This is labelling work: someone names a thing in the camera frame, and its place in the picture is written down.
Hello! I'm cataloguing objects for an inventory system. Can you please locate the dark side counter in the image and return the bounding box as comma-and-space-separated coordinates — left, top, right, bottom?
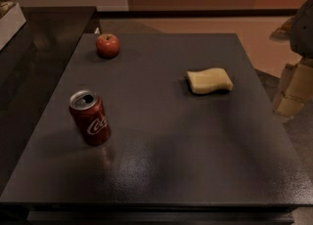
0, 6, 97, 193

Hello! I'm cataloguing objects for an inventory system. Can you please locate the white box with snacks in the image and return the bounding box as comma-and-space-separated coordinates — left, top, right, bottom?
0, 0, 26, 51

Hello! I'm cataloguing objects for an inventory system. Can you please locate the red coke can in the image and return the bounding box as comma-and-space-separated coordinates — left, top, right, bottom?
69, 90, 111, 146

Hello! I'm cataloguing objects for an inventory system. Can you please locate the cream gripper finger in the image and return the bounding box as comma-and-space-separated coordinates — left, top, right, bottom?
273, 58, 313, 117

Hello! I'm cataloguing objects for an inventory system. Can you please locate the yellow sponge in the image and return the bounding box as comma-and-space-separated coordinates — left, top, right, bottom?
187, 67, 234, 95

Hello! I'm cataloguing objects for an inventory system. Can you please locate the red apple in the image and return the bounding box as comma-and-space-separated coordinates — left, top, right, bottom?
96, 33, 120, 59

